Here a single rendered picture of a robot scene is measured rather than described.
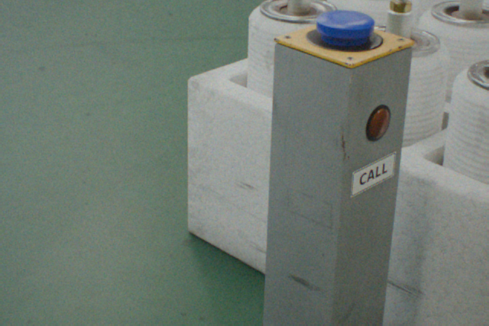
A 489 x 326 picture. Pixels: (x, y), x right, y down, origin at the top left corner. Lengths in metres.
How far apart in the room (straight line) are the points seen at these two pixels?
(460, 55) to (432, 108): 0.09
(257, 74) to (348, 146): 0.29
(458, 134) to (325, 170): 0.16
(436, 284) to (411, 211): 0.07
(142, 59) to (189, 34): 0.14
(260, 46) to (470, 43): 0.20
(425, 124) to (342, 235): 0.20
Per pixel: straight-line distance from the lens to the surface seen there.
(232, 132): 0.92
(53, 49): 1.56
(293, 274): 0.72
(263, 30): 0.90
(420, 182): 0.78
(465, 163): 0.79
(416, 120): 0.84
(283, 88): 0.67
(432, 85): 0.84
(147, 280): 0.95
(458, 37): 0.91
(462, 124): 0.78
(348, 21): 0.65
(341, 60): 0.62
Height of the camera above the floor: 0.53
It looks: 26 degrees down
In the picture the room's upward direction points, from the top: 2 degrees clockwise
